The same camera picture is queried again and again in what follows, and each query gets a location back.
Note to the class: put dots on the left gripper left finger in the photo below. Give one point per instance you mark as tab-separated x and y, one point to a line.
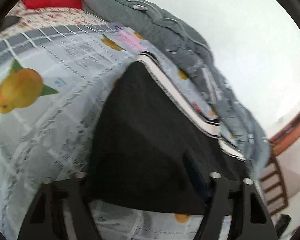
59	210

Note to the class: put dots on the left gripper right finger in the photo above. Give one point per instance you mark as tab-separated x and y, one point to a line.
250	218

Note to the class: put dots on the black pants with white stripe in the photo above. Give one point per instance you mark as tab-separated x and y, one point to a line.
152	151

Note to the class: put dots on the wooden footboard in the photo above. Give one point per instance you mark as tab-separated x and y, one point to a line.
278	182

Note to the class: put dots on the fruit print grey bedsheet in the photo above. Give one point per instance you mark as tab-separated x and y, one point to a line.
50	138

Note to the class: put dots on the floral print sheet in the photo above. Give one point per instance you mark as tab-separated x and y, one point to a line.
28	19

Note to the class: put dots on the black phone on bed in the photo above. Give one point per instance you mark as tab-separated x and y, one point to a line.
9	21

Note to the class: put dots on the grey quilted blanket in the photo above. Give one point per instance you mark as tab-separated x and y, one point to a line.
188	50

